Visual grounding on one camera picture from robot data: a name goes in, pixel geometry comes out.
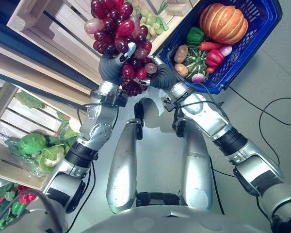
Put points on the brown potato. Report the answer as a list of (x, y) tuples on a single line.
[(181, 53), (182, 69)]

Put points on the pale green cabbage head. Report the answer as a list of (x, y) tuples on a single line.
[(50, 155)]

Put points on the red grape bunch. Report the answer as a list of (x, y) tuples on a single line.
[(121, 41)]

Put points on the wooden crate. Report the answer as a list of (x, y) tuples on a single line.
[(19, 136), (58, 36)]

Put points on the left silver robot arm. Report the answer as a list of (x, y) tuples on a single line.
[(87, 143)]

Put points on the left silver robot leg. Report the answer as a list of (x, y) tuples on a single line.
[(122, 160)]

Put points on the small red pepper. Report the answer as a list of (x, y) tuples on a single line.
[(211, 70)]

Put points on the green leaf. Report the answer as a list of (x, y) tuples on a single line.
[(30, 100)]

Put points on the green grape bunch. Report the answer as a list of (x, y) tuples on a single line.
[(151, 19)]

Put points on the blue plastic shopping basket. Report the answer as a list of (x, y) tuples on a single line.
[(254, 43)]

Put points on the green striped squash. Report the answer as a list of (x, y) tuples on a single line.
[(195, 63)]

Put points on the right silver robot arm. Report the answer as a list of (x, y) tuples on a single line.
[(223, 136)]

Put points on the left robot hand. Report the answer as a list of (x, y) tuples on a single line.
[(109, 68)]

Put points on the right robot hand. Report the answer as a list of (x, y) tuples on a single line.
[(163, 74)]

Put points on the silver robot leg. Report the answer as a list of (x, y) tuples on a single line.
[(196, 165), (122, 160)]

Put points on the silver robot torso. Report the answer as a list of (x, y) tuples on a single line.
[(160, 218)]

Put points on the orange pumpkin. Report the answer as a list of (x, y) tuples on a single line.
[(224, 21)]

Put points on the pink white radish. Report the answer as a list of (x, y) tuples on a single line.
[(198, 77), (226, 50)]

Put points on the red chili pepper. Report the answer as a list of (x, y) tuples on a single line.
[(209, 45)]

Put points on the red bell pepper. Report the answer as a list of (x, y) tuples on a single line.
[(215, 57)]

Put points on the small wooden block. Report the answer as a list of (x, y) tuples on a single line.
[(178, 9)]

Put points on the green bell pepper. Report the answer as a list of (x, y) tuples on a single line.
[(195, 35)]

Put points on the red pepper in crate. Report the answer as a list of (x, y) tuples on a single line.
[(26, 197)]

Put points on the right silver robot leg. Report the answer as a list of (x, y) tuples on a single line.
[(196, 165)]

